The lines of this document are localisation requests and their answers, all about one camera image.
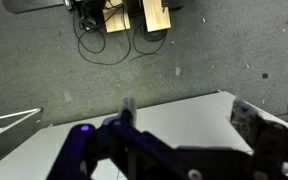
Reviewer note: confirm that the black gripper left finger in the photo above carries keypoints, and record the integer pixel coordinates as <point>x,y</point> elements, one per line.
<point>124,120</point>

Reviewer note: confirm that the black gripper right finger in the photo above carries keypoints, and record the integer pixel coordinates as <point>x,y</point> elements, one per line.
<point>248,122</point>

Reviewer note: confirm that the white cabinet top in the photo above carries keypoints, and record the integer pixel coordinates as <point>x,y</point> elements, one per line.
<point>202,121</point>

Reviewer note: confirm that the left wooden board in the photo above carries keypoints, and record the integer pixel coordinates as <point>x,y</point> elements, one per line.
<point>115,16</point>

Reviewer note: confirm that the wooden board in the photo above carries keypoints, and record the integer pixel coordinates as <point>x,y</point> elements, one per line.
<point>115,16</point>
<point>157,15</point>

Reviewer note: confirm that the right wooden board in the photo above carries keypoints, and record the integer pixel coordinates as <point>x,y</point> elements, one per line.
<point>157,15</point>

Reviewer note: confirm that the white metal rail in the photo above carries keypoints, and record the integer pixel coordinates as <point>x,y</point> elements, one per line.
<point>10,121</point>

